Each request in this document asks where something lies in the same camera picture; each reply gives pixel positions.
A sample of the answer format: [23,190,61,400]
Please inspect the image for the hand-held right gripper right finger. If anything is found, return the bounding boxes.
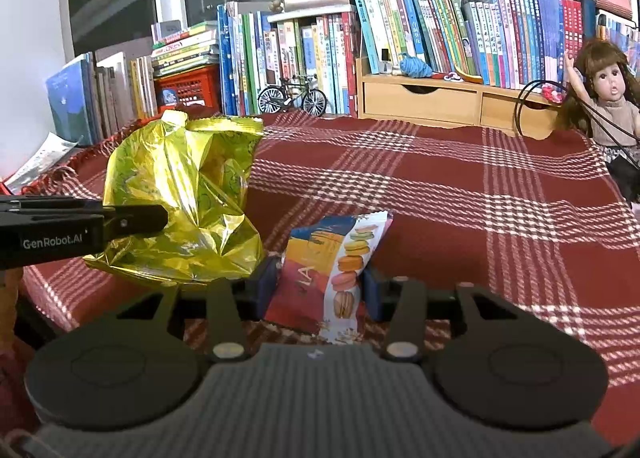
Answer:
[362,268,521,365]

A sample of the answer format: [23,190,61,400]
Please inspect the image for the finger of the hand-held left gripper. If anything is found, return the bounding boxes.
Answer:
[0,194,109,215]
[100,204,169,245]

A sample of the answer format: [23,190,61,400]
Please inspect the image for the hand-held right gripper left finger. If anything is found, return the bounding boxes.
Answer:
[107,255,279,365]

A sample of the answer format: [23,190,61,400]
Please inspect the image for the gold foil bag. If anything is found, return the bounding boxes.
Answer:
[82,110,266,287]

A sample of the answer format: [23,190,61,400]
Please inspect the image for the macaron print snack packet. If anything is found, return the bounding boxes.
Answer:
[262,210,395,345]

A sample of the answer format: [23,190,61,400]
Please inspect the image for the row of large leaning books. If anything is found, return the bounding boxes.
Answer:
[44,51,159,147]

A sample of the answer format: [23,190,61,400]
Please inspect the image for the stack of flat books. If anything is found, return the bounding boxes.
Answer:
[149,20,221,79]

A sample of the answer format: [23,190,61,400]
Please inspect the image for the row of tall blue books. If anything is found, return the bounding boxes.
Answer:
[215,1,266,117]

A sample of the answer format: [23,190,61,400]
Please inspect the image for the row of short mixed books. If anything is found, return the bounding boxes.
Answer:
[259,11,359,117]

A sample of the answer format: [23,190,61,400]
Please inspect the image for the row of thin picture books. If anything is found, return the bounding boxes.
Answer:
[347,0,484,84]

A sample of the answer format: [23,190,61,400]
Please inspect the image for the row of blue spined books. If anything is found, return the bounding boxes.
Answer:
[462,0,566,91]

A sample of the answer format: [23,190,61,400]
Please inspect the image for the row of red spined books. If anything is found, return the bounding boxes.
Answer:
[559,0,587,52]

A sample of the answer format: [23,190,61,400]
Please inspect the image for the row of small pale books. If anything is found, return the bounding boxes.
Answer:
[584,0,640,79]

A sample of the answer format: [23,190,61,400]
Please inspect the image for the white printed leaflet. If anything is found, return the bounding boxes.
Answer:
[2,131,84,195]

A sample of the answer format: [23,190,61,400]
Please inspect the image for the red plaid blanket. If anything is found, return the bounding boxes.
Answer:
[0,108,640,439]

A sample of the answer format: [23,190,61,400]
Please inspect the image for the red plastic basket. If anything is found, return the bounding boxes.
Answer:
[153,64,222,114]

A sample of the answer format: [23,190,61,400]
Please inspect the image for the miniature black bicycle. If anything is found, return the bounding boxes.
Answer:
[256,73,329,117]

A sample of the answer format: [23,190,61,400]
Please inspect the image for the wooden desk organizer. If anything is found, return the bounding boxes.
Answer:
[355,56,564,141]

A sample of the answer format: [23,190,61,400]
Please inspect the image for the blue yarn ball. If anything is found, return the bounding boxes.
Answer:
[398,51,434,79]

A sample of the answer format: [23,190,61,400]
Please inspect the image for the brown haired doll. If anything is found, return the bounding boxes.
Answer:
[554,37,640,204]

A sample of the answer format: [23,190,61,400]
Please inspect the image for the black cable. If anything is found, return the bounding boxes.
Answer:
[513,78,640,149]

